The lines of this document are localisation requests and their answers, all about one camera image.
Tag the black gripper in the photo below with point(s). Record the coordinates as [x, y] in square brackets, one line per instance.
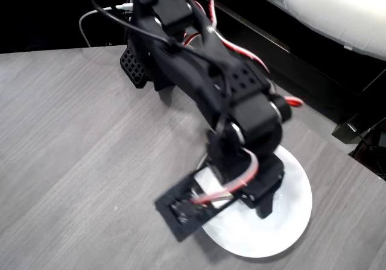
[262, 191]

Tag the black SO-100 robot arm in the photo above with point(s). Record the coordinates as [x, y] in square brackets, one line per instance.
[187, 71]

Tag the white round plate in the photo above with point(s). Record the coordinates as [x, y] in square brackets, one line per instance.
[271, 237]

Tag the small black box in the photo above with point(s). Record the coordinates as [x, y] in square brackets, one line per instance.
[343, 133]

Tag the small white fabric tag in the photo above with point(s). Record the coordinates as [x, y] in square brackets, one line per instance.
[348, 47]

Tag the white cushion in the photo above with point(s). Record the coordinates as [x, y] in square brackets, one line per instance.
[331, 8]

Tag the black flat camera mount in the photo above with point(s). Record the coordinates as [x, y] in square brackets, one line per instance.
[181, 227]

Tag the black furniture frame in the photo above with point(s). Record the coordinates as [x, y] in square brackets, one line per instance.
[316, 68]

